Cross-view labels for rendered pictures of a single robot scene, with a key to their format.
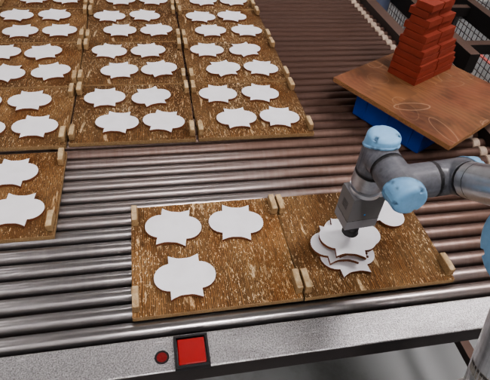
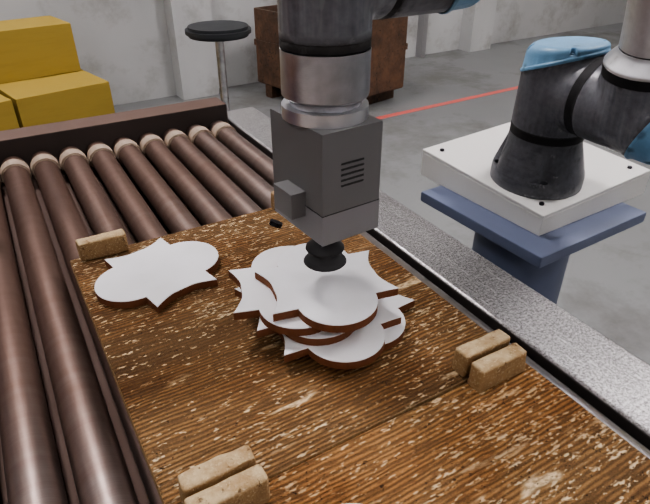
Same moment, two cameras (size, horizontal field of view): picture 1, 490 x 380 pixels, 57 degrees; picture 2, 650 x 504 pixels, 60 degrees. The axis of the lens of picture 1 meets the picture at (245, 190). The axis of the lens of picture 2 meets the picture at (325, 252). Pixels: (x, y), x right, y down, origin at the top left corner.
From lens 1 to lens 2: 1.11 m
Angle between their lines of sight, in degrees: 79
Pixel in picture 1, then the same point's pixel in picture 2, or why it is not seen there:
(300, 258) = (408, 385)
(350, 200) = (371, 138)
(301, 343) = (610, 354)
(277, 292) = (552, 406)
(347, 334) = (521, 299)
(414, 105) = not seen: outside the picture
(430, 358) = not seen: hidden behind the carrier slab
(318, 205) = (178, 386)
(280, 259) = (446, 427)
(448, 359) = not seen: hidden behind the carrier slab
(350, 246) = (352, 273)
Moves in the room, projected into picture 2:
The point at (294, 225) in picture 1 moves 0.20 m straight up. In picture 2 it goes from (289, 425) to (280, 219)
